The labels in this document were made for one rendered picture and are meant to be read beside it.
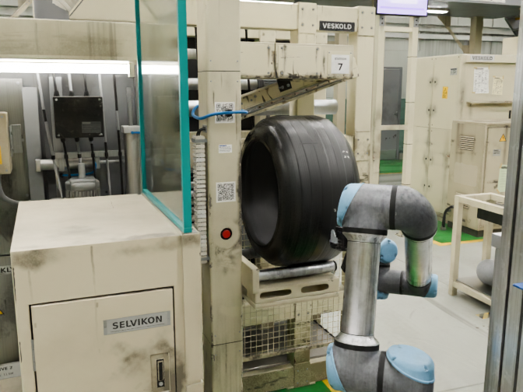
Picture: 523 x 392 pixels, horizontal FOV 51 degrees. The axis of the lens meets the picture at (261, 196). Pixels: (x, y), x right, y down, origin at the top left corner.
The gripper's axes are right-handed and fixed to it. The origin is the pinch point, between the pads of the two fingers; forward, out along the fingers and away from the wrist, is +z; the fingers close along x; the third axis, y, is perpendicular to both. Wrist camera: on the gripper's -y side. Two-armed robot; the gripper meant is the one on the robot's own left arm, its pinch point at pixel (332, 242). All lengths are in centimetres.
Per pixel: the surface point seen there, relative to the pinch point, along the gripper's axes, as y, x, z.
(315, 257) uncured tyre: -6.4, 3.0, 8.4
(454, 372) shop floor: -96, -114, 70
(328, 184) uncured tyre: 21.6, 3.2, -4.2
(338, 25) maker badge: 95, -43, 65
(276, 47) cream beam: 77, 3, 36
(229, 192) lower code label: 19.8, 33.4, 16.9
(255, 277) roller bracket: -11.3, 27.3, 9.2
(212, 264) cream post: -6.8, 40.3, 20.4
